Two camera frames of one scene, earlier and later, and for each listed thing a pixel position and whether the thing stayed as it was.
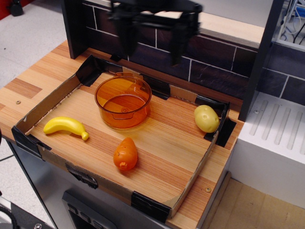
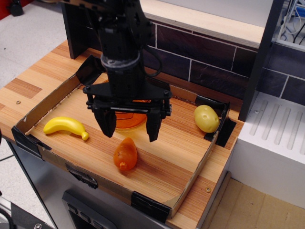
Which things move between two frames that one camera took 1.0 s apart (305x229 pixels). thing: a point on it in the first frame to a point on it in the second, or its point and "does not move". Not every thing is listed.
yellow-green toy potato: [206, 118] does not move
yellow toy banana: [67, 124] does not move
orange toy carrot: [125, 154] does not move
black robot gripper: [182, 15] to [128, 91]
